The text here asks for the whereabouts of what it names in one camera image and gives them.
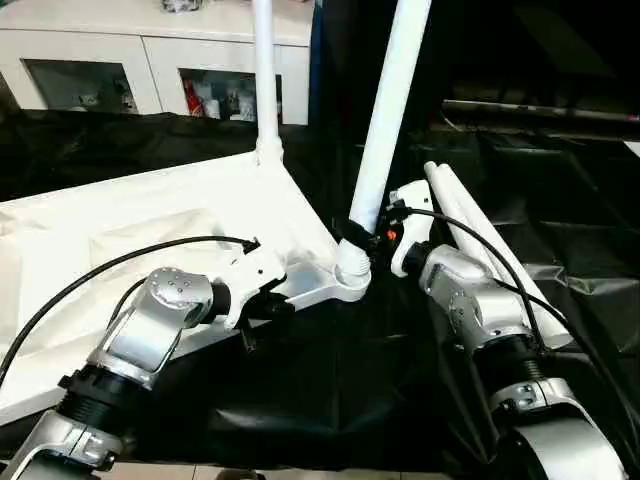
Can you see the white plastic table top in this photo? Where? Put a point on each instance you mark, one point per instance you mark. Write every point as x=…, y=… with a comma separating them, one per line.
x=125, y=235

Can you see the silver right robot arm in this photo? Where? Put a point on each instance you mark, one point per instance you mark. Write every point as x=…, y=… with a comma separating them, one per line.
x=475, y=300

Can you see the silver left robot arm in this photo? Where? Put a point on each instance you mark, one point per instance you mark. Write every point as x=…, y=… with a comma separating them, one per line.
x=140, y=330

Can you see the black work mat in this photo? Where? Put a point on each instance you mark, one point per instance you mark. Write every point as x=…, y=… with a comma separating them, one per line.
x=325, y=375

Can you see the black case with gold label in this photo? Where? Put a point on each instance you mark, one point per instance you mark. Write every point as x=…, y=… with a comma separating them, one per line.
x=340, y=75

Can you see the dark metal rod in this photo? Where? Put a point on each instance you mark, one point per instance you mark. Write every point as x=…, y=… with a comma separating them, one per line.
x=540, y=111

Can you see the white flat board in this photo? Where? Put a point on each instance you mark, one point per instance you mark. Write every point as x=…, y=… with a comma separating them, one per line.
x=634, y=149

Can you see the white glass-door cabinet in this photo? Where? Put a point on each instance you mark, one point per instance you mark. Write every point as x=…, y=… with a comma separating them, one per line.
x=125, y=45

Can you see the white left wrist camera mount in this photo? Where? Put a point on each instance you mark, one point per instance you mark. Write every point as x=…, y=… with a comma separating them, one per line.
x=255, y=270

